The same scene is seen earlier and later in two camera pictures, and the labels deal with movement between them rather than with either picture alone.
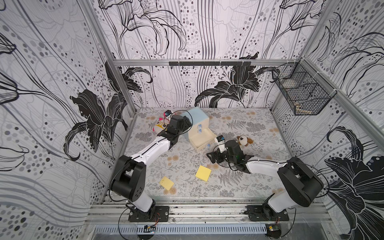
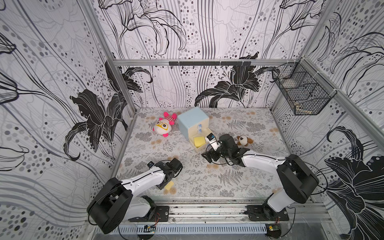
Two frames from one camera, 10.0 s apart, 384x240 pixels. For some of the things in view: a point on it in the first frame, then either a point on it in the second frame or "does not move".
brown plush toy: (243, 140) does not move
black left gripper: (185, 123) → (160, 186)
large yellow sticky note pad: (203, 173) → (199, 141)
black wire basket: (305, 90) does not move
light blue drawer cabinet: (199, 134) does not move
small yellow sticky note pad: (166, 183) does not move
